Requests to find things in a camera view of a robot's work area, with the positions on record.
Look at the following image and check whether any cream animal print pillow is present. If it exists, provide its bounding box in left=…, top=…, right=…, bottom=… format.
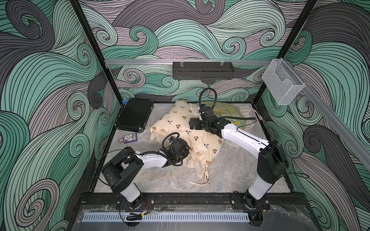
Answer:
left=150, top=101, right=223, bottom=186

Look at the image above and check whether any lemon print teal pillow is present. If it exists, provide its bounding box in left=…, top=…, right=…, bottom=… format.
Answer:
left=213, top=102, right=257, bottom=130

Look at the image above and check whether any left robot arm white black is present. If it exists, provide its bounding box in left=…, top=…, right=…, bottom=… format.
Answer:
left=102, top=138, right=190, bottom=204

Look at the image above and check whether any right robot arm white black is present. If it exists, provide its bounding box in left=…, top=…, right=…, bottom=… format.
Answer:
left=189, top=117, right=289, bottom=208

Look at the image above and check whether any blue playing card box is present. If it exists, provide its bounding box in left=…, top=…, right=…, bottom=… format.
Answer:
left=119, top=133, right=138, bottom=144

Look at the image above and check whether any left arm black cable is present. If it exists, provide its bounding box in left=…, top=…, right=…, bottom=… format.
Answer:
left=138, top=132, right=184, bottom=167

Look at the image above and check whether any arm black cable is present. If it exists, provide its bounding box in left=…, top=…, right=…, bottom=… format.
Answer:
left=138, top=132, right=184, bottom=167
left=198, top=87, right=258, bottom=122

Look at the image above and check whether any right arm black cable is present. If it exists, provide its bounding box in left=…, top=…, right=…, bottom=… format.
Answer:
left=198, top=87, right=258, bottom=122

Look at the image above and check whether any black perforated wall tray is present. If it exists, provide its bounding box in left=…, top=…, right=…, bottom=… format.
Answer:
left=172, top=62, right=235, bottom=82

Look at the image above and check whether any clear acrylic wall holder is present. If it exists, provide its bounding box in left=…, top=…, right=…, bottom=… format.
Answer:
left=262, top=58, right=305, bottom=105

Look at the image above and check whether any white slotted cable duct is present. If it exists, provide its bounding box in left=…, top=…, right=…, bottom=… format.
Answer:
left=81, top=212, right=250, bottom=223

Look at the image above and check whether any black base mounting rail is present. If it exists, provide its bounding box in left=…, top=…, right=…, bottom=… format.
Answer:
left=78, top=192, right=308, bottom=210

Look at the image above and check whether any aluminium rail back wall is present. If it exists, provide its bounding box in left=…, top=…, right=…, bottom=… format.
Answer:
left=104, top=59, right=272, bottom=65

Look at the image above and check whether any aluminium rail wall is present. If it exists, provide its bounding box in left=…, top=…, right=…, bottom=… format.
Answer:
left=286, top=61, right=370, bottom=169
left=104, top=59, right=272, bottom=65

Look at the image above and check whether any aluminium rail right wall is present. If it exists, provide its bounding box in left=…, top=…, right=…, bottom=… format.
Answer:
left=286, top=61, right=370, bottom=169

